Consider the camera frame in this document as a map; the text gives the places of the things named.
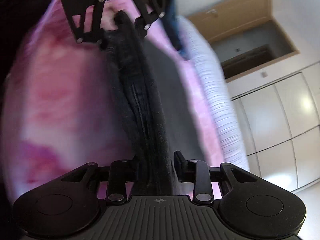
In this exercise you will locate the white wardrobe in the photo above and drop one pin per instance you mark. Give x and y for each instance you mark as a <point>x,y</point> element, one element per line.
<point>280,129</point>

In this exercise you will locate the dark denim jeans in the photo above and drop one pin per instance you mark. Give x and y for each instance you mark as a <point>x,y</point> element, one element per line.
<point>151,103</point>

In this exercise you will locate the person in blue jeans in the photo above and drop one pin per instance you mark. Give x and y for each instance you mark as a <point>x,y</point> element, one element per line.
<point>170,25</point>

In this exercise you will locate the wooden door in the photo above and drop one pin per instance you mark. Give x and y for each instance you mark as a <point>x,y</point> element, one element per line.
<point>245,36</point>

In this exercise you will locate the white ribbed duvet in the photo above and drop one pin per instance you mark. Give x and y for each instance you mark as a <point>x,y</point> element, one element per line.
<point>209,70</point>

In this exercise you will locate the pink fluffy blanket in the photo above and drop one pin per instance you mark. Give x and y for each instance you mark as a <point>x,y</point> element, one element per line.
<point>57,108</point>

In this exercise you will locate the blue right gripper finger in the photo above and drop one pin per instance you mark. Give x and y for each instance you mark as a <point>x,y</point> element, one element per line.
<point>180,165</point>

